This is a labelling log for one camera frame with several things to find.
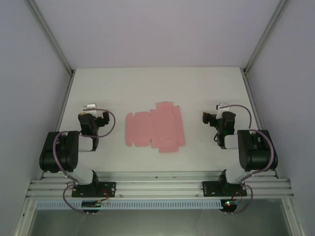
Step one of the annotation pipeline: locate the pink paper box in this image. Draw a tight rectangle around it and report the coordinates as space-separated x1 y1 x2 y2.
125 101 186 154

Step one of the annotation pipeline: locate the left circuit board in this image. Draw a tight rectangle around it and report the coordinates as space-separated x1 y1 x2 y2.
81 200 110 209

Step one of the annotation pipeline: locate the circuit board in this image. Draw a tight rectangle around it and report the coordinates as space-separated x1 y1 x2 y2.
220 199 245 210
81 200 110 209

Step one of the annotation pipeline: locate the right circuit board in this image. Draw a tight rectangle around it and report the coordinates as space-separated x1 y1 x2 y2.
220 199 245 210

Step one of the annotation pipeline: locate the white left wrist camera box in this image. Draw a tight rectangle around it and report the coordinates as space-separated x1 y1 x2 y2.
82 103 98 114

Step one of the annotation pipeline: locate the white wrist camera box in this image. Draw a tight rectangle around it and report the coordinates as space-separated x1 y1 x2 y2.
216 103 230 119
82 103 98 114

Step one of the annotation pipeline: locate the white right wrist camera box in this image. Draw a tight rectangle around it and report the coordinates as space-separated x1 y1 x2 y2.
216 103 230 119

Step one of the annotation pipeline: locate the aluminium side rail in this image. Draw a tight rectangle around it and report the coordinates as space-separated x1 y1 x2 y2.
39 70 76 180
242 69 279 177

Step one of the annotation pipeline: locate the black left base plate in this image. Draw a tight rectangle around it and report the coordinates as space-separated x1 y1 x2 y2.
71 181 117 198

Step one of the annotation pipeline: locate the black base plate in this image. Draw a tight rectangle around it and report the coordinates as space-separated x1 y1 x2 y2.
71 181 117 198
202 181 248 198

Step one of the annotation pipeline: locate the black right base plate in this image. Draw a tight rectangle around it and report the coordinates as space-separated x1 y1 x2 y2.
202 181 248 198

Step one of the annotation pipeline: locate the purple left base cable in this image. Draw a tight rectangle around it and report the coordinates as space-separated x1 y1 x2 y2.
63 181 88 215

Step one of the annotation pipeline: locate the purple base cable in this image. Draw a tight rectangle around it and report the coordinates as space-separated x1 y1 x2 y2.
224 183 253 215
63 181 88 215

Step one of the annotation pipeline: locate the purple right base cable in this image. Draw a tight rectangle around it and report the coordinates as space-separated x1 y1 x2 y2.
224 183 253 215

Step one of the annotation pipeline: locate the narrow aluminium rail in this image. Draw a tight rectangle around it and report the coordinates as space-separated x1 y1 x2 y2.
42 171 277 179

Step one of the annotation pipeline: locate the aluminium frame post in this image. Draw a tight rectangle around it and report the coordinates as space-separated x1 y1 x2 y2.
242 0 289 74
24 0 76 77

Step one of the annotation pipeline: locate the wide aluminium mounting rail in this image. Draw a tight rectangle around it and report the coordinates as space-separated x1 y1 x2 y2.
25 178 295 199

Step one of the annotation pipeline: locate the light blue slotted cable duct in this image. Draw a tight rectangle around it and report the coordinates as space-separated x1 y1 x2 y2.
36 199 222 210

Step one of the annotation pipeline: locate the aluminium frame leg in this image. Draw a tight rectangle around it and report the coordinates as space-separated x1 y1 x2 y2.
281 197 305 236
12 198 38 236

